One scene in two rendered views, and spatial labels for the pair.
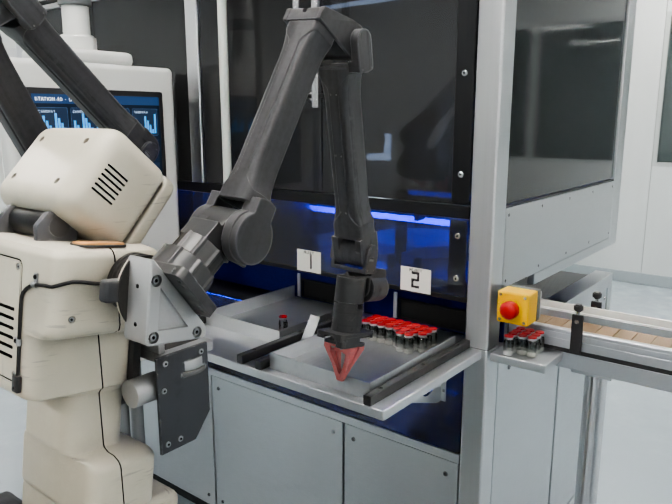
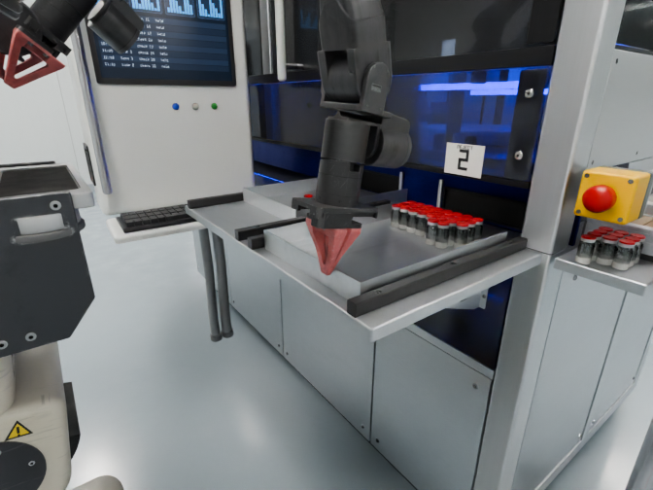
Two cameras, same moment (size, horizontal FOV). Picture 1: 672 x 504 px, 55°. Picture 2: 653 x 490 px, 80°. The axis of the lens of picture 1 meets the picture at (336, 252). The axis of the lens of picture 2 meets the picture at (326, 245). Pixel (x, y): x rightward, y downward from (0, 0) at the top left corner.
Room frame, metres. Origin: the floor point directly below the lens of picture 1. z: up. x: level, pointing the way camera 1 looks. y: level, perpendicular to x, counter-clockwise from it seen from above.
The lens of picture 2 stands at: (0.70, -0.14, 1.13)
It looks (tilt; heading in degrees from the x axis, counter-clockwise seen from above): 21 degrees down; 16
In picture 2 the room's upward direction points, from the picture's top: straight up
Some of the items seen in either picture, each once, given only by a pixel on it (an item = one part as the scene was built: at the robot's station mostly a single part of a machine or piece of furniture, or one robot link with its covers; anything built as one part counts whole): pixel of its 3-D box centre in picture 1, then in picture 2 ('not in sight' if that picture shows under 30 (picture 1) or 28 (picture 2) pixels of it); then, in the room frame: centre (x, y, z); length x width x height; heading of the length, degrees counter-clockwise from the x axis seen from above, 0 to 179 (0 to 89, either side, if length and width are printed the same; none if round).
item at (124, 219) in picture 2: not in sight; (192, 211); (1.67, 0.54, 0.82); 0.40 x 0.14 x 0.02; 140
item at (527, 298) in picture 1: (518, 305); (612, 193); (1.38, -0.41, 0.99); 0.08 x 0.07 x 0.07; 142
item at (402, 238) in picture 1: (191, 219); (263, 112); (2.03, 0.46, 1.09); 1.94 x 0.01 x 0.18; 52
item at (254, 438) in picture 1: (296, 365); (362, 252); (2.42, 0.16, 0.44); 2.06 x 1.00 x 0.88; 52
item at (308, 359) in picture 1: (365, 351); (384, 240); (1.35, -0.07, 0.90); 0.34 x 0.26 x 0.04; 142
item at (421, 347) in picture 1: (393, 335); (426, 225); (1.44, -0.13, 0.90); 0.18 x 0.02 x 0.05; 52
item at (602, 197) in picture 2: (510, 309); (600, 198); (1.34, -0.38, 0.99); 0.04 x 0.04 x 0.04; 52
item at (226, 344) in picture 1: (319, 341); (344, 226); (1.49, 0.04, 0.87); 0.70 x 0.48 x 0.02; 52
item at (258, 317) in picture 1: (287, 311); (325, 194); (1.65, 0.13, 0.90); 0.34 x 0.26 x 0.04; 142
